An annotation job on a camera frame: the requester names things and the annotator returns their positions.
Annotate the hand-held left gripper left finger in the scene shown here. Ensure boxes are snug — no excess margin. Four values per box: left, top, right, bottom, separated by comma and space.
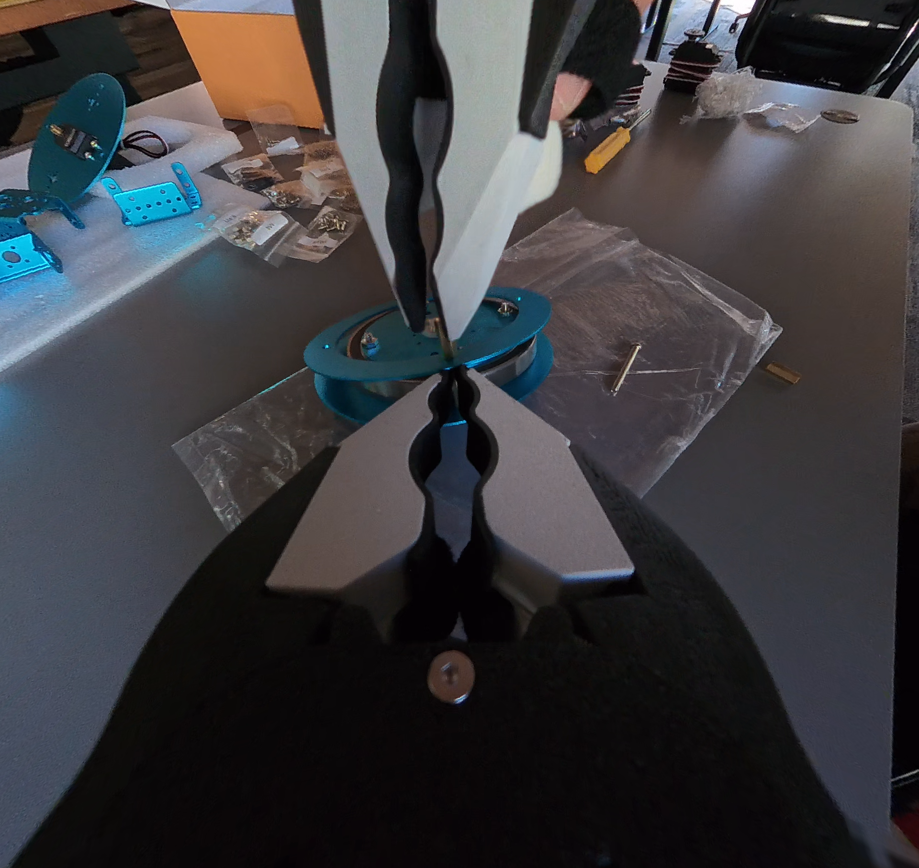
266, 373, 459, 641

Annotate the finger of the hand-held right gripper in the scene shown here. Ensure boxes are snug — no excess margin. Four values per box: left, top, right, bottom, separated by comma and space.
429, 0, 550, 338
314, 0, 432, 332

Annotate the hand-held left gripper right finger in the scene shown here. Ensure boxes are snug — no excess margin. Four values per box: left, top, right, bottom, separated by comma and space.
459, 367, 636, 641

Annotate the blue round turntable assembly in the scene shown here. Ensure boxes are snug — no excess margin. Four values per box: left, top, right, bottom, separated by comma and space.
303, 287, 555, 424

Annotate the grey desk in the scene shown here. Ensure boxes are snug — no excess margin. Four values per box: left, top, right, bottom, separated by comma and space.
0, 57, 916, 868

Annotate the black servo motor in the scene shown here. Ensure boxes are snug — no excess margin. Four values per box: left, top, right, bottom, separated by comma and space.
664, 30, 722, 94
616, 66, 651, 112

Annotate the orange and white cardboard box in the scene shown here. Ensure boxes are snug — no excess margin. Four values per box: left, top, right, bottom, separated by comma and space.
0, 0, 331, 130

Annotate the yellow plastic tool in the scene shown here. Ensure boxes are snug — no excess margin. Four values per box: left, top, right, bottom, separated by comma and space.
583, 109, 653, 174

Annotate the long steel screw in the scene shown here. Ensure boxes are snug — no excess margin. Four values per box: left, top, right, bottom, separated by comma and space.
610, 343, 642, 397

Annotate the pile of small hardware bags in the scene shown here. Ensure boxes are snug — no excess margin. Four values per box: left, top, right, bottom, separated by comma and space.
221, 103, 363, 266

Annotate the small clear plastic wrapper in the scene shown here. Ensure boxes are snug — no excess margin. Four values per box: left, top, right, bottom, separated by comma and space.
743, 101, 821, 133

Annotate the clear plastic bag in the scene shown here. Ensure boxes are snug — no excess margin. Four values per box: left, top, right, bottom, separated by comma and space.
172, 208, 784, 532

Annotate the blue oval plate with servo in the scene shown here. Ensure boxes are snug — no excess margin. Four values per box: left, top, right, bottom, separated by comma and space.
27, 73, 128, 201

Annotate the white foam sheet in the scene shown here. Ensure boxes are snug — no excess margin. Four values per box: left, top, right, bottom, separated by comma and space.
0, 86, 241, 374

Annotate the wooden top table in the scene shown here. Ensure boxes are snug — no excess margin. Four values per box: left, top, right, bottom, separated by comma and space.
0, 0, 137, 36

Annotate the red black servo cable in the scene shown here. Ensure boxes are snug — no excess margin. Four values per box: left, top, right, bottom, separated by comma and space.
118, 129, 175, 166

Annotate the blue arched metal bracket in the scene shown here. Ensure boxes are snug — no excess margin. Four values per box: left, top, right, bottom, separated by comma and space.
0, 189, 86, 234

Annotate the small blue metal bracket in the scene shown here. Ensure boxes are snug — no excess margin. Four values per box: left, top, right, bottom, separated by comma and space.
0, 233, 64, 284

